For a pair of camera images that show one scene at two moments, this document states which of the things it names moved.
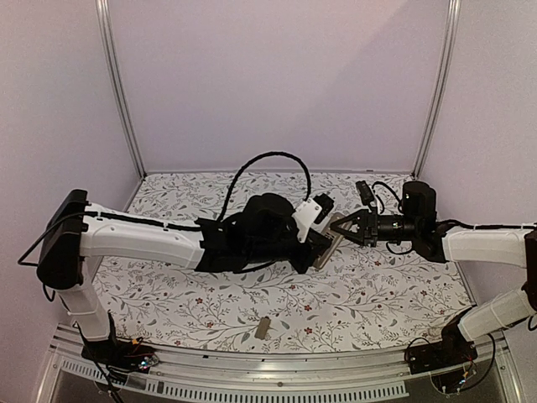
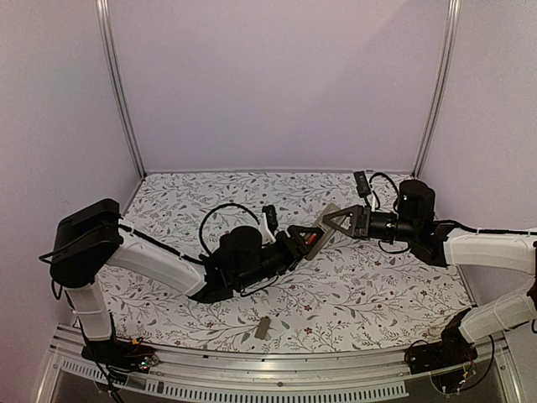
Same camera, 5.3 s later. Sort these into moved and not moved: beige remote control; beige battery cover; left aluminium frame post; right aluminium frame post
Moved: beige remote control
Not moved: right aluminium frame post; beige battery cover; left aluminium frame post
